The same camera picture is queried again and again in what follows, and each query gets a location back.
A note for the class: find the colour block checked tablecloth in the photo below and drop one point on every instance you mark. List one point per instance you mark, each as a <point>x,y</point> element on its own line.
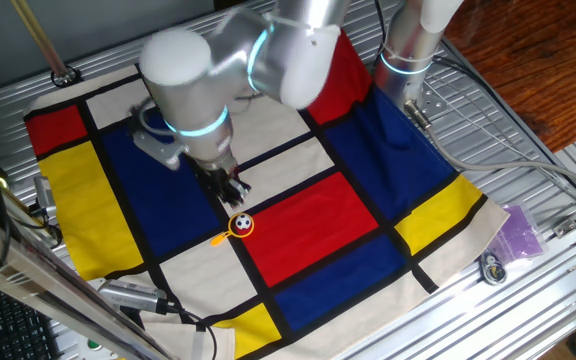
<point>313,225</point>

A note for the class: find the small round metal part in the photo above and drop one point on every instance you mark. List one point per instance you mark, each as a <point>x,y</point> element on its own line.
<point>493,270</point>

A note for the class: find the black keyboard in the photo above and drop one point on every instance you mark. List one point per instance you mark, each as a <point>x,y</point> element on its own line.
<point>13,325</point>

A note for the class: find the purple plastic bag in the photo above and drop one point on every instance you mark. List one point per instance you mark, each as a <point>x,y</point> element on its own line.
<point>518,235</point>

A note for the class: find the silver fixed camera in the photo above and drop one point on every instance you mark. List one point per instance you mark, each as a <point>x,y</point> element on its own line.
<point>130,295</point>

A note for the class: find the small white grey device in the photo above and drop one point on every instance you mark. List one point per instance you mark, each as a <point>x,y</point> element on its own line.
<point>44,195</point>

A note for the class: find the tan tripod pole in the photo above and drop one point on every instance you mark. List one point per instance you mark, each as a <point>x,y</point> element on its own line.
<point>43,40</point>

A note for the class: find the grey box green button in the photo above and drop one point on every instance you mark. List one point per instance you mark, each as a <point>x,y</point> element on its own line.
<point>95,347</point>

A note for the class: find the aluminium frame bar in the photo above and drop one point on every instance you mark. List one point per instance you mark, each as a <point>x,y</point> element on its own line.
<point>53,285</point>

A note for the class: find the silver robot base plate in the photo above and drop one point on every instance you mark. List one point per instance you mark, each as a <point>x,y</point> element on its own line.
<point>430,100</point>

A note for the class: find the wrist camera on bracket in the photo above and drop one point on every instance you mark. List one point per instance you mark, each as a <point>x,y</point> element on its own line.
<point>160,147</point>

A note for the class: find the small soccer ball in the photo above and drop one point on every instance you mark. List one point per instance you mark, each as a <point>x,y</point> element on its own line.
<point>243,221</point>

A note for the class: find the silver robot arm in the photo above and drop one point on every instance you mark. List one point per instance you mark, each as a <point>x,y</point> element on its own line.
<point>193,85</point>

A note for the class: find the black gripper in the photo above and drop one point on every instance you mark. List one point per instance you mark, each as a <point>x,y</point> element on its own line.
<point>218,167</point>

